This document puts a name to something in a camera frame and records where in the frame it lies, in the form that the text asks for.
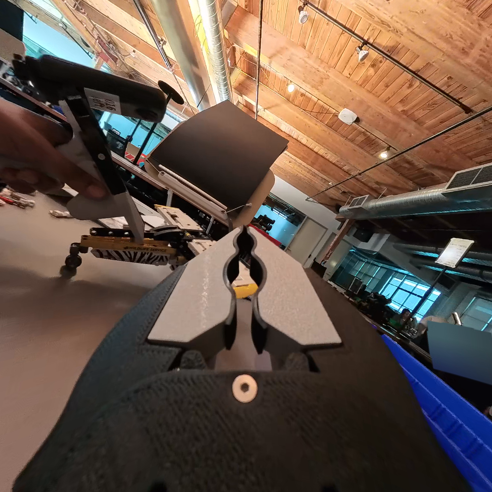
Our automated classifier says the silver air duct with vents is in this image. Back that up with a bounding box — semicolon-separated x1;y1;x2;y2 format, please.
338;162;492;220

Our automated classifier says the spiral silver ventilation duct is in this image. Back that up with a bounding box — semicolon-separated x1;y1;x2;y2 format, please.
150;0;233;112

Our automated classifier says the person's left hand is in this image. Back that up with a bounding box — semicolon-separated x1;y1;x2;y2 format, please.
0;98;109;200

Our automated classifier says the blue plastic bin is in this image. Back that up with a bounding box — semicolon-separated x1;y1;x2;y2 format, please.
381;334;492;492

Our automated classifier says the pile of lego pieces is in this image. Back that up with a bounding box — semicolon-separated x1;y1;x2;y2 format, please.
0;186;73;219

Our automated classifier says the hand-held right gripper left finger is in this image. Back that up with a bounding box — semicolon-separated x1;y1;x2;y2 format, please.
147;226;248;362

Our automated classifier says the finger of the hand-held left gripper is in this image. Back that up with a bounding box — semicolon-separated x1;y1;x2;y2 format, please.
66;191;145;245

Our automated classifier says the white sign on pole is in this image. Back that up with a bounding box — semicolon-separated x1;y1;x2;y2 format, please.
413;238;476;321

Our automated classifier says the zebra striped lego plane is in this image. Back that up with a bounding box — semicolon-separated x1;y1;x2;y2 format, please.
59;204;260;300

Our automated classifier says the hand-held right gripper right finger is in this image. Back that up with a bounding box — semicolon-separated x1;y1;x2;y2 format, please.
246;226;343;362

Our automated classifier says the black disc on pole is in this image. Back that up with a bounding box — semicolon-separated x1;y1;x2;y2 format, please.
158;80;186;105

